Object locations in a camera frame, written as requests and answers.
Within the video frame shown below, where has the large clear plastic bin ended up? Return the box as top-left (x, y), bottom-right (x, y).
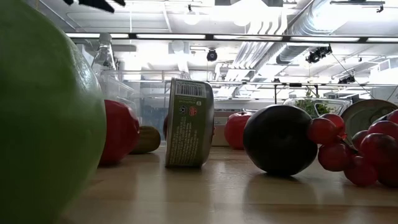
top-left (93, 68), bottom-right (195, 142)

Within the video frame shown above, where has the black plum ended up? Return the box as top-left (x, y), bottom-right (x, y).
top-left (242, 104), bottom-right (318, 177)

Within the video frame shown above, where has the green apple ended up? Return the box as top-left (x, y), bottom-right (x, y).
top-left (0, 0), bottom-right (108, 224)

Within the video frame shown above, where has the pink-red round fruit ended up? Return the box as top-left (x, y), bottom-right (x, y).
top-left (223, 110), bottom-right (253, 151)

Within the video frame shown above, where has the blue small packet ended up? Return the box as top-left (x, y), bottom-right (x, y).
top-left (340, 98), bottom-right (398, 142)

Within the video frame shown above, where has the red grape bunch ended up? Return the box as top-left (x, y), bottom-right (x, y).
top-left (307, 108), bottom-right (398, 188)

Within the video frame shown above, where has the small green potted plant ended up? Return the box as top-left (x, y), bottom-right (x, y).
top-left (294, 90), bottom-right (331, 118)

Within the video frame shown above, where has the round white ceiling lamp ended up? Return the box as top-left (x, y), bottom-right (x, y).
top-left (183, 4), bottom-right (201, 26)

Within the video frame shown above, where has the small grey plastic bin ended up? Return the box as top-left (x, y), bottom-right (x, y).
top-left (212, 109), bottom-right (229, 147)

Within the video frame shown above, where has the silver spiral ventilation duct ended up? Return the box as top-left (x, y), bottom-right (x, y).
top-left (275, 0), bottom-right (352, 65)

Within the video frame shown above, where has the clear plastic water bottle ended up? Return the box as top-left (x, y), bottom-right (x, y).
top-left (91, 32), bottom-right (118, 77)

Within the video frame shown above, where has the green-label tin can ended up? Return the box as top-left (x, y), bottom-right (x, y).
top-left (164, 77), bottom-right (215, 169)

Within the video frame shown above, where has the bright red fruit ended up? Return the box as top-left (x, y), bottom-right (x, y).
top-left (98, 99), bottom-right (141, 166)

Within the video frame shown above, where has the brown-green kiwi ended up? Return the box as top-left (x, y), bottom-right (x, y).
top-left (129, 125), bottom-right (162, 155)

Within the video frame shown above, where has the clear plastic fruit tray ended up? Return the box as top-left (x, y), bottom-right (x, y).
top-left (282, 96), bottom-right (353, 125)

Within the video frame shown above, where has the overhead light bar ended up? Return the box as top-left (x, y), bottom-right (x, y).
top-left (65, 32), bottom-right (398, 44)

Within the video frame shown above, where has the black ceiling spotlight cluster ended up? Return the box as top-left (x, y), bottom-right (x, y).
top-left (305, 44), bottom-right (333, 65)
top-left (337, 74), bottom-right (357, 85)

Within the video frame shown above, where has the black ceiling track rail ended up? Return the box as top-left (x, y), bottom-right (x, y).
top-left (329, 0), bottom-right (386, 14)

